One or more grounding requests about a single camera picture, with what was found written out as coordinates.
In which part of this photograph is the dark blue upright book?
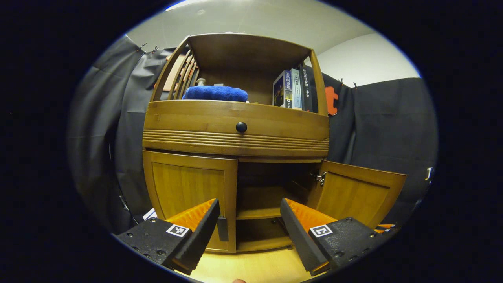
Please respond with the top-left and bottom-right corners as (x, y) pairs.
(272, 71), (293, 108)

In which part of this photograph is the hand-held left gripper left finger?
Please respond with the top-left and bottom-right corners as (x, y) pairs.
(114, 198), (221, 276)

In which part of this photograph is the wooden double-door shoe cabinet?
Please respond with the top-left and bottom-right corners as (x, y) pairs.
(142, 33), (330, 253)

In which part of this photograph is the pale blue upright book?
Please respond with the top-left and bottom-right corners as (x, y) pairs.
(290, 68), (305, 110)

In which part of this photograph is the inner wooden cabinet shelf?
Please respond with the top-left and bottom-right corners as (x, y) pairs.
(236, 207), (282, 220)

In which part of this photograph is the wooden shoe cabinet door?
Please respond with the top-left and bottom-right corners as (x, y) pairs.
(314, 160), (408, 230)
(143, 149), (239, 253)

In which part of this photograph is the black backdrop cloth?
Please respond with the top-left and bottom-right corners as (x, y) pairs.
(67, 35), (439, 234)

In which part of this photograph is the folded blue towel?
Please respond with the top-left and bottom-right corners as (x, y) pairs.
(182, 85), (249, 103)

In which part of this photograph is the wooden cabinet drawer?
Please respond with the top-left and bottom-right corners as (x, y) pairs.
(143, 100), (330, 158)

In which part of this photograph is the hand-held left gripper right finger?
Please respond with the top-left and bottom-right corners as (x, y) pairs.
(280, 198), (389, 277)

